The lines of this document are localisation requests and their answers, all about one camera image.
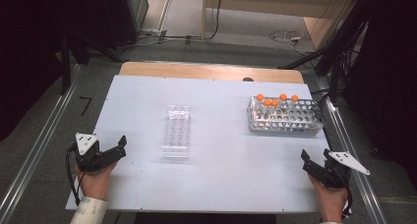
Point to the clear plastic tube rack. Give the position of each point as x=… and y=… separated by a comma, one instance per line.
x=177, y=132

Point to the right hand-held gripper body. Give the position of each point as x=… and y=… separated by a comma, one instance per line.
x=347, y=161

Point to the person's left hand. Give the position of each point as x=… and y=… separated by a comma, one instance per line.
x=95, y=183

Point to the dark cabinet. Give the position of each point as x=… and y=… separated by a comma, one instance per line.
x=131, y=11

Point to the black stand post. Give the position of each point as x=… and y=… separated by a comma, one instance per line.
x=65, y=67

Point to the dark table grommet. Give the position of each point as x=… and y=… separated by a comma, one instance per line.
x=248, y=79

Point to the aluminium floor rail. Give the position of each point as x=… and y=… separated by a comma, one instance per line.
x=357, y=171
x=39, y=142

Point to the person's right hand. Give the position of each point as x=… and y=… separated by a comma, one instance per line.
x=331, y=201

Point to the light wooden furniture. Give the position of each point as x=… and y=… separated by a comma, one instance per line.
x=278, y=3

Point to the grey power strip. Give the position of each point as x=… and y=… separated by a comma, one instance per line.
x=154, y=32

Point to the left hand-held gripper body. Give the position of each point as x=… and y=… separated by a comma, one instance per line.
x=87, y=142

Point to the metal test tube rack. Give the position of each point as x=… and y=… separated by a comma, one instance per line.
x=295, y=126

